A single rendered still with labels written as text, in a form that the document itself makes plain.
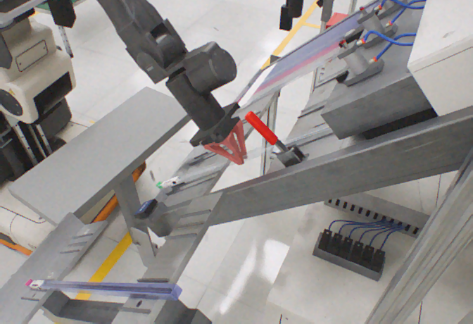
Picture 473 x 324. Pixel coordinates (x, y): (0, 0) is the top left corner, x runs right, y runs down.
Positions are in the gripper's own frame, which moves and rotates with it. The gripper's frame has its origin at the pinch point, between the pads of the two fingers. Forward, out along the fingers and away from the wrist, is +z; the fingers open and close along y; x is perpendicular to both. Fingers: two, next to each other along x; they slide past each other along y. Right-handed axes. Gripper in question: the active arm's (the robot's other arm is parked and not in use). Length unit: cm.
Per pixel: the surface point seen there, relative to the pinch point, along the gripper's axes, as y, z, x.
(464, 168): -11.8, 1.3, -38.8
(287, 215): 58, 70, 60
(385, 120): -6.2, -3.5, -31.3
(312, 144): -2.1, -0.2, -17.1
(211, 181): -1.8, 2.4, 9.4
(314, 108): 11.0, 0.2, -12.7
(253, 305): 12, 72, 58
